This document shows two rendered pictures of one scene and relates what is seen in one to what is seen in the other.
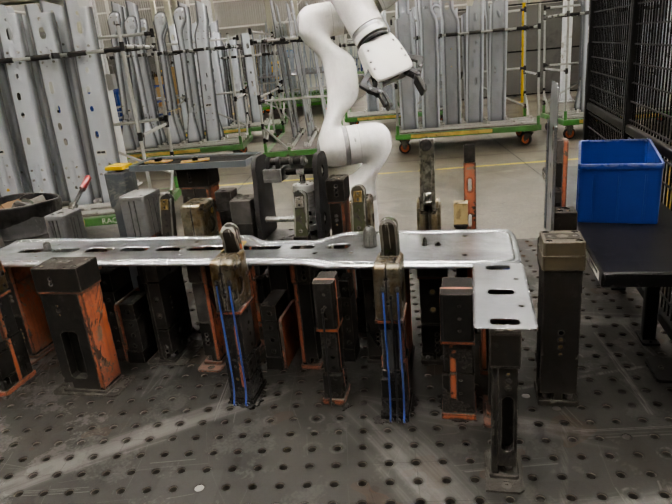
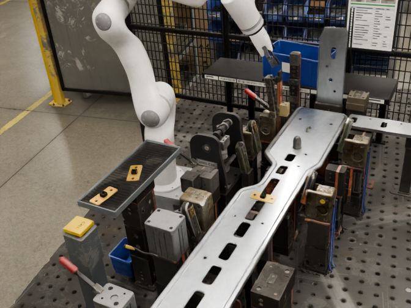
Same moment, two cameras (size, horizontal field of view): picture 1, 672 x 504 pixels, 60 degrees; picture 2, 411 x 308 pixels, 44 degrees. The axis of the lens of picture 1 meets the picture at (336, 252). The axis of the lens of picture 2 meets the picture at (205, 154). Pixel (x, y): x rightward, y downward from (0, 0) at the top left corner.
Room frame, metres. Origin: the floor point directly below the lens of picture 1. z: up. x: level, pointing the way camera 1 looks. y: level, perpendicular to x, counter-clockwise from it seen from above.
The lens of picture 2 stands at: (1.16, 1.57, 2.02)
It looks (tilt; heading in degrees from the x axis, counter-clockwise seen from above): 32 degrees down; 286
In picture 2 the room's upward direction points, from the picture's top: 5 degrees counter-clockwise
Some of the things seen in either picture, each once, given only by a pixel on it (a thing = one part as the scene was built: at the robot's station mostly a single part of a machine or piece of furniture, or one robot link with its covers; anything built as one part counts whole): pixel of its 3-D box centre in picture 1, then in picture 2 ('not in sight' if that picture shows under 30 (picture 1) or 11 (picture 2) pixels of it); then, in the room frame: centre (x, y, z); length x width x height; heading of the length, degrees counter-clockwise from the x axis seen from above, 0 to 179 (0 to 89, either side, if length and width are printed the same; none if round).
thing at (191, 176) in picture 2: (235, 255); (194, 222); (1.60, 0.29, 0.90); 0.05 x 0.05 x 0.40; 76
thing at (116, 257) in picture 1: (225, 250); (262, 202); (1.36, 0.27, 1.00); 1.38 x 0.22 x 0.02; 76
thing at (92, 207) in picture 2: (195, 161); (133, 174); (1.75, 0.39, 1.16); 0.37 x 0.14 x 0.02; 76
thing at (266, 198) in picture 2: not in sight; (263, 196); (1.37, 0.25, 1.01); 0.08 x 0.04 x 0.01; 165
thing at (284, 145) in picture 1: (303, 94); not in sight; (8.35, 0.25, 0.88); 1.91 x 1.00 x 1.76; 176
